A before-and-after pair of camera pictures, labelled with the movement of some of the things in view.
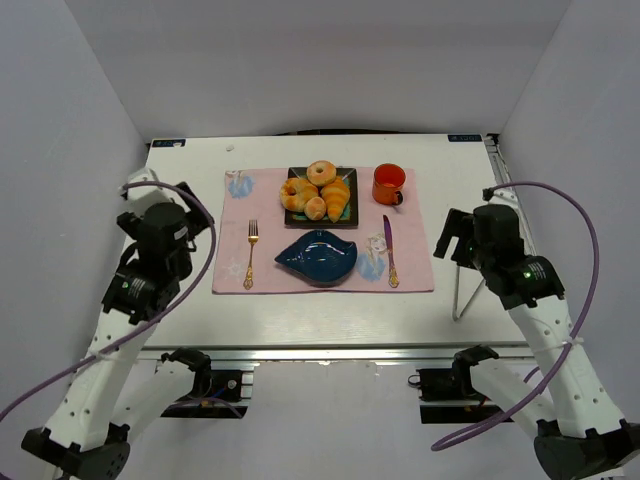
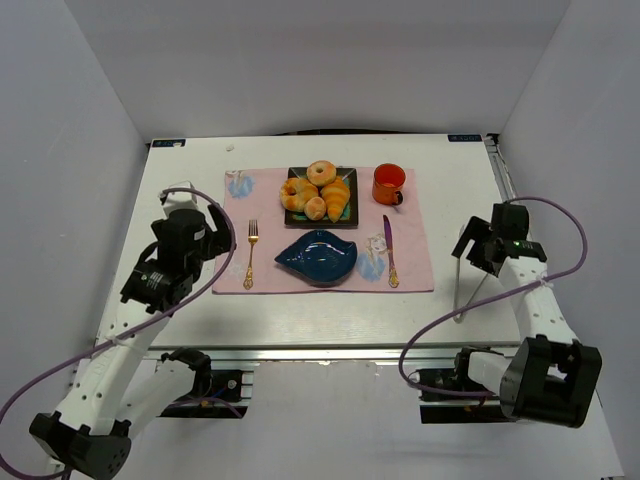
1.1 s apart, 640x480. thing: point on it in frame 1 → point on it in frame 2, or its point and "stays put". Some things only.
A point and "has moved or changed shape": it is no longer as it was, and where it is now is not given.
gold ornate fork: (253, 238) stays put
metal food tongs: (467, 282) has moved or changed shape
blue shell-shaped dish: (322, 257) stays put
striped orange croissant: (337, 197) stays put
